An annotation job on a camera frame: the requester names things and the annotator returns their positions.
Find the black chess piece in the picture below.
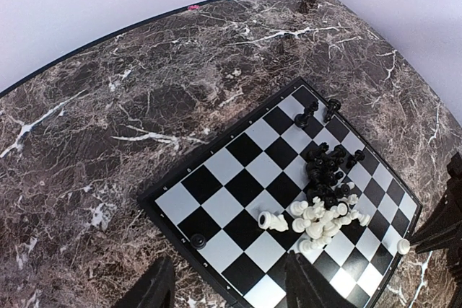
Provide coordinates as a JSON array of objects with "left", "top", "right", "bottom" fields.
[
  {"left": 323, "top": 98, "right": 341, "bottom": 123},
  {"left": 295, "top": 101, "right": 318, "bottom": 128},
  {"left": 190, "top": 234, "right": 207, "bottom": 250}
]

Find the black chess piece lying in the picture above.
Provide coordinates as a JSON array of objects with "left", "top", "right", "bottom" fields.
[
  {"left": 323, "top": 98, "right": 341, "bottom": 123},
  {"left": 190, "top": 234, "right": 207, "bottom": 250}
]

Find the white chess piece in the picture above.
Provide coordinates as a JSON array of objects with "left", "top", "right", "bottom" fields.
[
  {"left": 396, "top": 239, "right": 411, "bottom": 255},
  {"left": 258, "top": 211, "right": 289, "bottom": 232}
]

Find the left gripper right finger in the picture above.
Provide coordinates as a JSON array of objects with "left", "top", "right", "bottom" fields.
[{"left": 284, "top": 250, "right": 355, "bottom": 308}]

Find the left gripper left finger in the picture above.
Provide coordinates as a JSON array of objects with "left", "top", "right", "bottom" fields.
[{"left": 115, "top": 256, "right": 175, "bottom": 308}]

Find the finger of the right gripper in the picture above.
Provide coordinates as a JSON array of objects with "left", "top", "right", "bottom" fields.
[{"left": 410, "top": 152, "right": 461, "bottom": 276}]

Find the black grey chessboard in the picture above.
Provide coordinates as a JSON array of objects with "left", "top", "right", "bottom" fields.
[{"left": 139, "top": 79, "right": 422, "bottom": 307}]

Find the white chess piece lying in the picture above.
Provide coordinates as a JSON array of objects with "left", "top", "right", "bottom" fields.
[{"left": 258, "top": 211, "right": 289, "bottom": 232}]

